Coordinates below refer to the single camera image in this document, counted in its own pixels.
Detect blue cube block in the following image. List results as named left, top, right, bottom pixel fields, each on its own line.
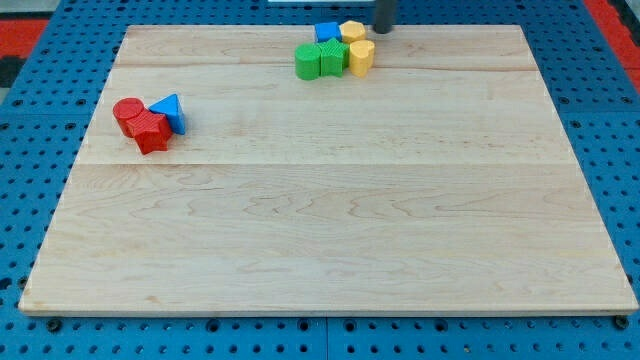
left=314, top=22, right=342, bottom=42

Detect yellow hexagon block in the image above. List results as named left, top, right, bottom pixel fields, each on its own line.
left=339, top=20, right=367, bottom=44

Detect wooden board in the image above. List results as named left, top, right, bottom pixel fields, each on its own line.
left=19, top=25, right=638, bottom=317

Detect green cylinder block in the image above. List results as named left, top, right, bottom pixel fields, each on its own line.
left=294, top=43, right=321, bottom=81

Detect green star block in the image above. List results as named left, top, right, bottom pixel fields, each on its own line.
left=318, top=38, right=349, bottom=77

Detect yellow heart block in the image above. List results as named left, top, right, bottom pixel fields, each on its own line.
left=348, top=40, right=375, bottom=78

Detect blue triangle block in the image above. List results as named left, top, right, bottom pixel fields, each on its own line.
left=149, top=94, right=186, bottom=135

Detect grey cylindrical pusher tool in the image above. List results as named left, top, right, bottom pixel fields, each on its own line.
left=372, top=0, right=398, bottom=34

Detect red star block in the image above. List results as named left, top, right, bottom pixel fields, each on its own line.
left=126, top=110, right=173, bottom=155

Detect red cylinder block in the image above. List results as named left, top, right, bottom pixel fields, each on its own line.
left=112, top=97, right=144, bottom=138

